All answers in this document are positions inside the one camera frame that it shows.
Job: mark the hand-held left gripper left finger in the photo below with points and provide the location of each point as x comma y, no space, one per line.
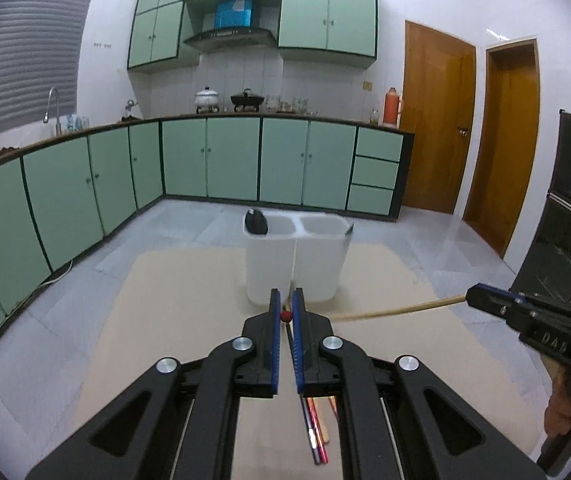
275,345

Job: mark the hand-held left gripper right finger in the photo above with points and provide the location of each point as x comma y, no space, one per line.
299,355

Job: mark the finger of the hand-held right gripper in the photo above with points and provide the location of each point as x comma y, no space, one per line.
503,291
485,302

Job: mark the black yellow chopstick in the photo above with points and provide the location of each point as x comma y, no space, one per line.
308,420

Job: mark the plain bamboo chopstick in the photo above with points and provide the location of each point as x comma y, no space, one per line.
400,308

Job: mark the white double utensil holder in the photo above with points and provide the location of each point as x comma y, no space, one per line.
315,260

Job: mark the dark spoon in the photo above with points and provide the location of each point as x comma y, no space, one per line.
256,222

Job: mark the black glass cabinet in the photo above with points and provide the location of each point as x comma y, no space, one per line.
570,170

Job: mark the wooden door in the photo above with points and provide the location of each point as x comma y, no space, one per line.
435,120
505,150

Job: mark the green drawer unit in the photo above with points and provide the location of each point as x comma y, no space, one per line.
375,170

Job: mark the orange thermos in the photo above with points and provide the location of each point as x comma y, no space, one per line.
391,107

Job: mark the small jar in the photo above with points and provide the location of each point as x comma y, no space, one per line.
375,117

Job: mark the glass jar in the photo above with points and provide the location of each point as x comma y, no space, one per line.
273,104
300,105

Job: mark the black wok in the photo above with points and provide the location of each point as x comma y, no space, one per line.
246,98

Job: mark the white cooking pot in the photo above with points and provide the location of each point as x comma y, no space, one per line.
207,99

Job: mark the green base cabinets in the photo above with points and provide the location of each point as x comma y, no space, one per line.
55,200

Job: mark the plastic bottles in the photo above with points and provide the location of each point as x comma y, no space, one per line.
76,123

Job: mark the range hood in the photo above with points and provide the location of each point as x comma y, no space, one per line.
230,37

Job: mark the metal faucet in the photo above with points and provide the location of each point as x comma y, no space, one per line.
54,105

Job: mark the blue box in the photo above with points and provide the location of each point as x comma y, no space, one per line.
234,12

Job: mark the grey window blind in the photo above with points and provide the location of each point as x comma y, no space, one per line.
25,60

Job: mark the green wall cabinets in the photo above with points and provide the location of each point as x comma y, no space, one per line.
325,15

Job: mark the white wall sockets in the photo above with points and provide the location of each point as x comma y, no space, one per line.
101,45

